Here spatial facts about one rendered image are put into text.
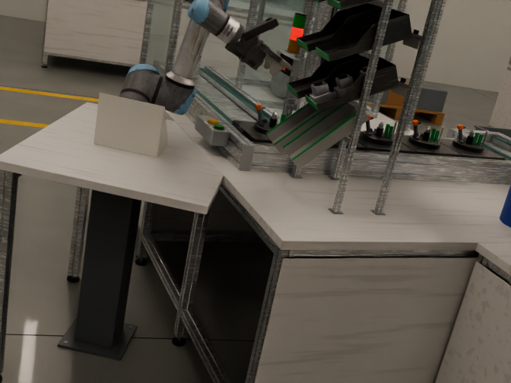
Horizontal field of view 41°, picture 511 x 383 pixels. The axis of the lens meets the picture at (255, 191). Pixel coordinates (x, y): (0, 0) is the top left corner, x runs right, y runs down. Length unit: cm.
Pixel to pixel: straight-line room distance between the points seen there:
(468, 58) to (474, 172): 944
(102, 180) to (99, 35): 541
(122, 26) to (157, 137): 513
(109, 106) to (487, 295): 144
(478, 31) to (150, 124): 1035
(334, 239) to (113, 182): 72
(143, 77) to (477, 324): 148
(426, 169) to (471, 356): 85
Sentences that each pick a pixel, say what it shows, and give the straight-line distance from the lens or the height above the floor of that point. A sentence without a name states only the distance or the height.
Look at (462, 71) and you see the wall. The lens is 1250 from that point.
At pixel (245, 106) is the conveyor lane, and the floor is 94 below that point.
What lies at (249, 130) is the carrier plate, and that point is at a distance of 266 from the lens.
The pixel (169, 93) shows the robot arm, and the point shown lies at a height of 106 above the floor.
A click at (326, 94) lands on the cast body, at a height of 124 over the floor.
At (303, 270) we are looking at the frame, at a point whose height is 76.
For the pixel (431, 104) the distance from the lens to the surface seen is 867.
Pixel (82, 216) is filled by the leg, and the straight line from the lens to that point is 321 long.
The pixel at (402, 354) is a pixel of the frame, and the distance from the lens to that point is 249.
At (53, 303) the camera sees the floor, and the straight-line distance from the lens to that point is 319.
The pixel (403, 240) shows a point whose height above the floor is 86.
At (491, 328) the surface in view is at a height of 63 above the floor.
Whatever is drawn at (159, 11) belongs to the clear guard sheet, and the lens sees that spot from 364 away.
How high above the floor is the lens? 165
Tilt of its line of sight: 20 degrees down
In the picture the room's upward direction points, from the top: 12 degrees clockwise
